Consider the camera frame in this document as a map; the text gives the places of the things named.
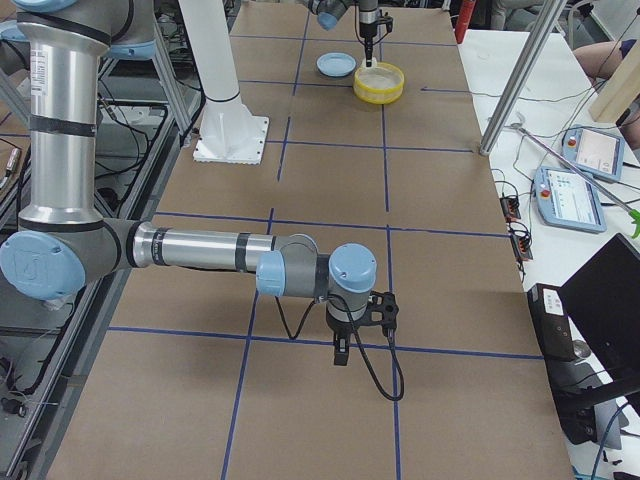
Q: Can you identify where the far blue teach pendant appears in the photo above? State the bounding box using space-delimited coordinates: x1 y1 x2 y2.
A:
562 125 624 183

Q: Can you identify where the black computer monitor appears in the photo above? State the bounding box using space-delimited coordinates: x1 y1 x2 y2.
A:
559 233 639 380

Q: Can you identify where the orange black connector box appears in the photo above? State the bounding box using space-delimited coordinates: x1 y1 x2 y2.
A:
500 181 521 221

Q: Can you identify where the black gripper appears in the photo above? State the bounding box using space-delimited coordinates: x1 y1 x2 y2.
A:
358 21 376 60
328 319 357 366

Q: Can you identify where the light blue plate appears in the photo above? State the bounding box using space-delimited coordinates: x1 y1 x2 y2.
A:
316 52 356 78

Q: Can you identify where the wooden board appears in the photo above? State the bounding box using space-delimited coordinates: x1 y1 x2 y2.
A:
589 41 640 123

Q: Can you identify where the red cylinder bottle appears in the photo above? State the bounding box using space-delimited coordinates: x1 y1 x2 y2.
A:
454 0 476 44

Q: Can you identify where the blue teach pendant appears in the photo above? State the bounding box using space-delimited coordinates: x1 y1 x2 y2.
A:
534 166 607 233
562 125 624 183

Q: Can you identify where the white camera post base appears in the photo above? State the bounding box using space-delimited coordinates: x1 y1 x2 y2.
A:
179 0 269 165

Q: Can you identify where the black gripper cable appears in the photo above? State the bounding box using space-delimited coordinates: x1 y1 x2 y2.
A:
273 291 405 402

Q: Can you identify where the near blue teach pendant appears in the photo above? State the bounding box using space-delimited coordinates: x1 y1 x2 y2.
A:
534 166 607 233

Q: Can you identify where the aluminium frame post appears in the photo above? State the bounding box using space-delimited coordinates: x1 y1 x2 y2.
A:
479 0 567 156

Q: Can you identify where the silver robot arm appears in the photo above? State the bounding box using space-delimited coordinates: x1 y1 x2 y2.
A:
1 1 377 365
299 0 381 67

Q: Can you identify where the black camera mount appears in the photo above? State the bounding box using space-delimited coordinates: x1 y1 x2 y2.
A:
358 291 399 345
376 9 394 39

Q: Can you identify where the black desktop box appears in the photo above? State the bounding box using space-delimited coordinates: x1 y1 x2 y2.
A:
527 283 622 450

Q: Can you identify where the yellow rimmed bamboo steamer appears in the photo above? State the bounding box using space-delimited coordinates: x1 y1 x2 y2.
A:
353 62 405 105

